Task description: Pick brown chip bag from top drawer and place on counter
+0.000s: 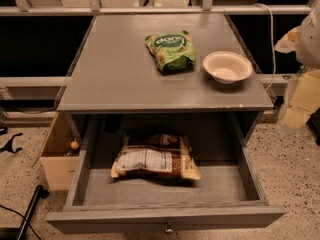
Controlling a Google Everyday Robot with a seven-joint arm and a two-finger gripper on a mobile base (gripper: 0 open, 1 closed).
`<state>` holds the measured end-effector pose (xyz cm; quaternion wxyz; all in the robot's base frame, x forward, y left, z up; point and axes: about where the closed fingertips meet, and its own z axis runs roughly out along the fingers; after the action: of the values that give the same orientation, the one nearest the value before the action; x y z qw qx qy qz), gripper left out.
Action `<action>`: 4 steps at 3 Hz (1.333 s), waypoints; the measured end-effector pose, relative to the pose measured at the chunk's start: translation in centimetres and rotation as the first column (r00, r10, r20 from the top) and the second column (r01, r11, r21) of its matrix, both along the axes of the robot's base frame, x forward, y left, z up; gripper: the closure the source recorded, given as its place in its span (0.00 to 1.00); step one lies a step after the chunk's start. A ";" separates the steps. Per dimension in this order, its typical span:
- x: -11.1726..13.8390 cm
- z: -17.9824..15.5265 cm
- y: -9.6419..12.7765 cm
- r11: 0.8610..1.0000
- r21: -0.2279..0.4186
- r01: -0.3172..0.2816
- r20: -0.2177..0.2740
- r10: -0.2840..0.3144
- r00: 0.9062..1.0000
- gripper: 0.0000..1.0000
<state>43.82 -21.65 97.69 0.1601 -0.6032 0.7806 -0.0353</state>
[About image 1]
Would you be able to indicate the cardboard box on floor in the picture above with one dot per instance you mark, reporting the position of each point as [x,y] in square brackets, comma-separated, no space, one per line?
[57,158]

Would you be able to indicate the small orange ball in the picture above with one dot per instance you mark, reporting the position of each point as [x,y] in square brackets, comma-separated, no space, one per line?
[74,145]

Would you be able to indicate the black clamp tool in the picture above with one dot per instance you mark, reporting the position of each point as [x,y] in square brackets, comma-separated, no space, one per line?
[10,147]

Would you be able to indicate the open grey top drawer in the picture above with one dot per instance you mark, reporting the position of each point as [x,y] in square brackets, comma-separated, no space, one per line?
[228,195]

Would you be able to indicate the black floor stand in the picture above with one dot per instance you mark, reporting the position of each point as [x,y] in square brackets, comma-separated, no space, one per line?
[19,233]

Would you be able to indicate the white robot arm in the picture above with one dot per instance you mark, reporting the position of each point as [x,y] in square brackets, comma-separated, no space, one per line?
[304,40]

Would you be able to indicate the green chip bag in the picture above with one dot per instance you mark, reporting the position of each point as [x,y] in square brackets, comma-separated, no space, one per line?
[172,51]

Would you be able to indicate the white paper bowl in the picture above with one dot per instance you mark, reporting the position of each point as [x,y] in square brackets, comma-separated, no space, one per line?
[227,67]

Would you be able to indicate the metal railing frame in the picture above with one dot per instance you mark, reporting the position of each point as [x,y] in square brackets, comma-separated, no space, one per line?
[160,4]

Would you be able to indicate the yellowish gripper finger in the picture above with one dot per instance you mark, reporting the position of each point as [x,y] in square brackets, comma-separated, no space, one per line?
[287,43]
[304,101]

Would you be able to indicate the grey cabinet with counter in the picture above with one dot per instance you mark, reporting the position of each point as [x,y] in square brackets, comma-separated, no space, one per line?
[153,63]

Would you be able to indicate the brown chip bag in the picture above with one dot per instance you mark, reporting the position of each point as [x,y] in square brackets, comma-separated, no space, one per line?
[163,155]

